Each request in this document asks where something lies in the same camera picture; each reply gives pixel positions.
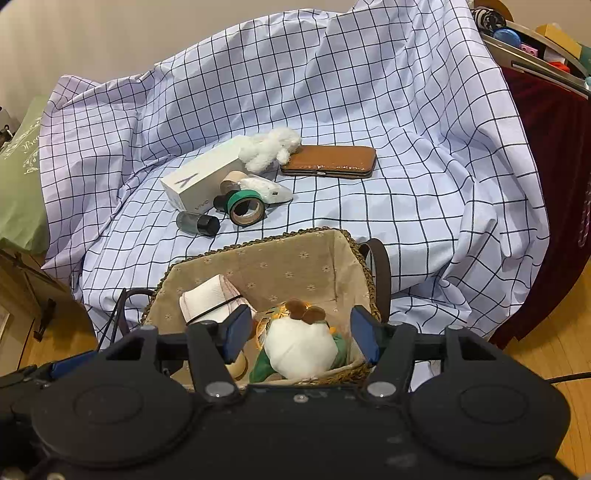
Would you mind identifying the white cardboard box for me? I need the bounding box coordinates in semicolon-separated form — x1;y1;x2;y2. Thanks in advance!
161;135;252;217

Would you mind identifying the red toy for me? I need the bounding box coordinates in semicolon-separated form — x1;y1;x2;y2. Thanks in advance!
542;52;571;73

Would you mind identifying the dark red velvet cloth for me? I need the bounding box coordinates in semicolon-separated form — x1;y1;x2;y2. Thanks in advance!
489;69;591;352

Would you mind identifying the grey metal tray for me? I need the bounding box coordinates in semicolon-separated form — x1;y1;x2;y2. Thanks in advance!
480;32;591;100

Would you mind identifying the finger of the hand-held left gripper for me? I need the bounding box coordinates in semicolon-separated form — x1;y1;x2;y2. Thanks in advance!
38;350;100;382

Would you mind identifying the wooden cabinet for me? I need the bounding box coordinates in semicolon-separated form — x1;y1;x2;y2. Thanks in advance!
0;249;100;370

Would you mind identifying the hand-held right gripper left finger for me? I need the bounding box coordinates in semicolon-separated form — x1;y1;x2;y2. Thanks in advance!
104;305;254;402

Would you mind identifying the orange handheld fan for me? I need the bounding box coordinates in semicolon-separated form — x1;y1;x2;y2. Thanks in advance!
253;313;280;350

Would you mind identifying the brown leather case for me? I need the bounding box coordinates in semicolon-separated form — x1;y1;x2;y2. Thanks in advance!
280;145;378;179

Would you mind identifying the green tape roll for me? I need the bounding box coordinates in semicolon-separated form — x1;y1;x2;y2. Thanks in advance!
228;190;267;227

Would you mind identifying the white green plush toy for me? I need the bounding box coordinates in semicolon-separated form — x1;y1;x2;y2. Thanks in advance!
249;299;348;385

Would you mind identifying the white fluffy plush toy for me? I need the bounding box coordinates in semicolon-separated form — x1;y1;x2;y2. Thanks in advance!
239;128;303;174

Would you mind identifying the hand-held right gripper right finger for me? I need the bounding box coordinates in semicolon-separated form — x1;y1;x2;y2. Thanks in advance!
350;305;502;401

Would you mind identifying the green printed cushion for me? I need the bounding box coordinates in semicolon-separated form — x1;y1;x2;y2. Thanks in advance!
0;95;51;254

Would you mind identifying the pink white sock bundle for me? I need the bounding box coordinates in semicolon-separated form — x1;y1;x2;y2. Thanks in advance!
179;274;256;325

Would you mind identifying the beige tape roll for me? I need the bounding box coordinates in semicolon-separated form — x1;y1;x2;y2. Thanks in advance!
220;171;248;195

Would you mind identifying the white checked bed sheet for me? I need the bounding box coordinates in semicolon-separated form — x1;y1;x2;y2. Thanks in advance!
39;0;552;344

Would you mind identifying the white plastic packet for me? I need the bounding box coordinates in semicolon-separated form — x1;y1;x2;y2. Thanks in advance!
238;177;294;205

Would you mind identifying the wicker basket with fabric lining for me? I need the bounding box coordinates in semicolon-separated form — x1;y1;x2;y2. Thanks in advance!
108;227;391;386

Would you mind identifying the yellow box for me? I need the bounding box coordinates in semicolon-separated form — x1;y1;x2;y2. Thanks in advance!
536;23;583;56

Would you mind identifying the grey bottle with black cap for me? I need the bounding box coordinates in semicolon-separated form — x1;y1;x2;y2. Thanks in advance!
176;211;221;237

